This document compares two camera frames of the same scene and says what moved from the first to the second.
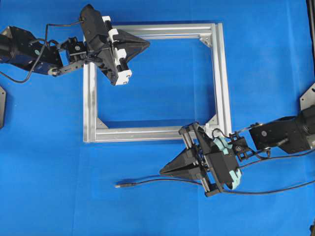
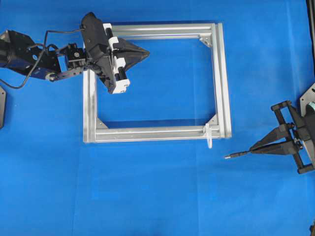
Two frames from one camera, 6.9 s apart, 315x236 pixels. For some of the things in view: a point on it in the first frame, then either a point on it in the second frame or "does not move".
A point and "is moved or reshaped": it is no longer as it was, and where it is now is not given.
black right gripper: x=216 y=162 -> x=300 y=143
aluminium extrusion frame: x=212 y=33 does not move
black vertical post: x=310 y=11 does not move
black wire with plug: x=133 y=185 is moved or reshaped
